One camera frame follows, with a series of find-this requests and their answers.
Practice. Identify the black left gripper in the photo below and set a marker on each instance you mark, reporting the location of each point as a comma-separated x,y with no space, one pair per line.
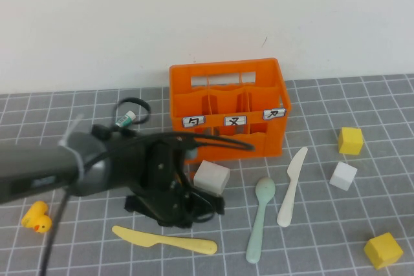
165,185

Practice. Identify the yellow plastic knife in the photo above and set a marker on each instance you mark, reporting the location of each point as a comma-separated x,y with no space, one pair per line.
181,242

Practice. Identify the white plastic knife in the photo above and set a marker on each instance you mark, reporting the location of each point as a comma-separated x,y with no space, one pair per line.
292,179

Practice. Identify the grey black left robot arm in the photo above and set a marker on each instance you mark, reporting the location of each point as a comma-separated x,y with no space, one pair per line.
32,166

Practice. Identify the orange plastic cutlery crate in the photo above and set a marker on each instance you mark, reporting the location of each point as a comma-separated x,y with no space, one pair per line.
275,140

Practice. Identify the white power adapter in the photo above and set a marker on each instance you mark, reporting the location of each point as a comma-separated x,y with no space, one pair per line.
211,177

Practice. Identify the pale green plastic spoon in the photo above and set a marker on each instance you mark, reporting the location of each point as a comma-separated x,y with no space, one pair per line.
265,188

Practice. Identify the green white glue stick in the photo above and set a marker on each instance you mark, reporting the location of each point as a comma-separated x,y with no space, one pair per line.
126,118

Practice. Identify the white zip tie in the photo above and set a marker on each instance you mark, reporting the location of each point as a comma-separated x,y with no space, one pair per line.
72,127

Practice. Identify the yellow rubber duck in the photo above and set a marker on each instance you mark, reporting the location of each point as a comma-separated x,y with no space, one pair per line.
39,221

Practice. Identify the grey white-grid tablecloth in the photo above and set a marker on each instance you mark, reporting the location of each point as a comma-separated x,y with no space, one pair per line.
323,224

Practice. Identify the white foam cube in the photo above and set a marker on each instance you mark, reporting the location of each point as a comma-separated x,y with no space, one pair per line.
343,176

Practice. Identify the yellow foam cube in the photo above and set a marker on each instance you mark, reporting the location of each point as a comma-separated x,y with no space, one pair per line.
383,250
351,142

